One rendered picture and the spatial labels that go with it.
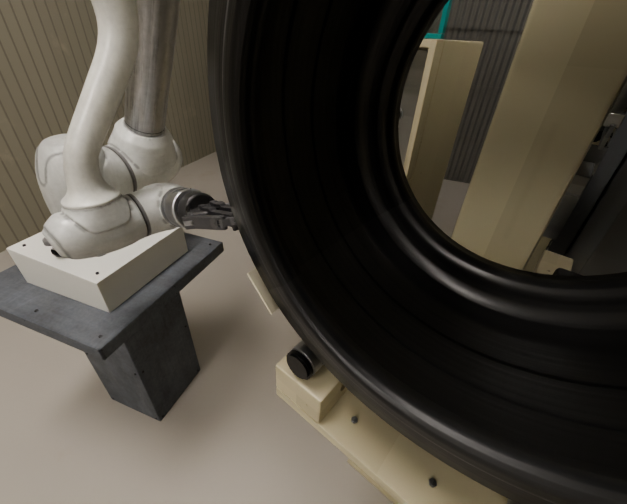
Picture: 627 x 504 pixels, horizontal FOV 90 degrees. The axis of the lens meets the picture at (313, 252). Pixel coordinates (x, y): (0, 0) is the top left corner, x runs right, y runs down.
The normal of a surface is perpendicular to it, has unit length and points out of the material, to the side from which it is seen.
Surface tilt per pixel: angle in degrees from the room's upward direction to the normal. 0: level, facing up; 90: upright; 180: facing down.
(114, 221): 79
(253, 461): 0
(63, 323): 0
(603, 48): 90
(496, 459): 22
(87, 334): 0
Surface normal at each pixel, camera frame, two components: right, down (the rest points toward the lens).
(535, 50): -0.65, 0.42
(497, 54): -0.35, 0.52
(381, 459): 0.04, -0.82
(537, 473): -0.34, -0.91
